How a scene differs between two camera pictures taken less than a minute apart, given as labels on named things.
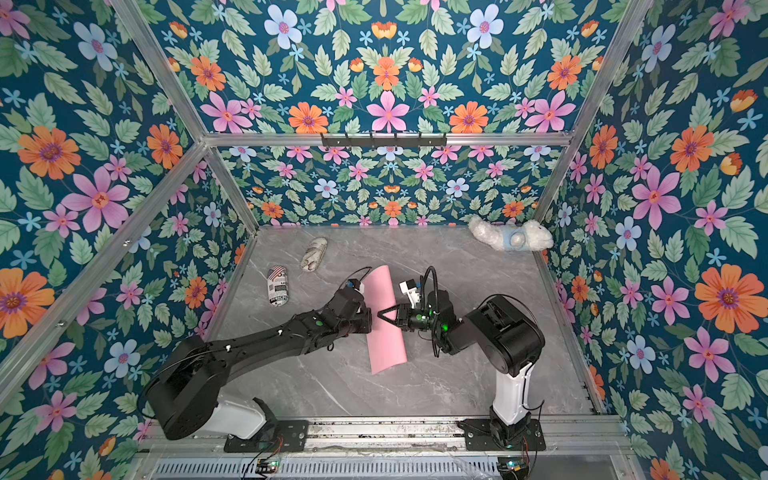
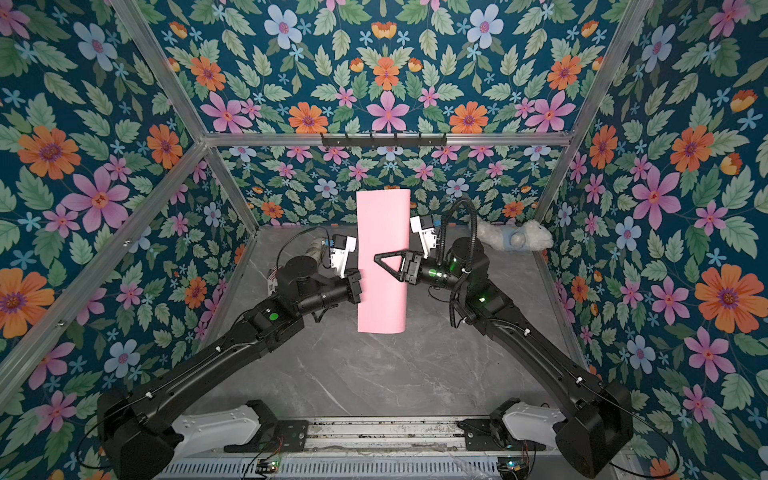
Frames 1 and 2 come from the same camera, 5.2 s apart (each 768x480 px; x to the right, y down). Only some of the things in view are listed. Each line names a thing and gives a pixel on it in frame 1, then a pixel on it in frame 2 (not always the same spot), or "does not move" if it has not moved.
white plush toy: [529, 235] does not move
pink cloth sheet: [385, 342] → [383, 226]
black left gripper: [366, 316] → [351, 287]
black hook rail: [371, 141] does not move
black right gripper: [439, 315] → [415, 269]
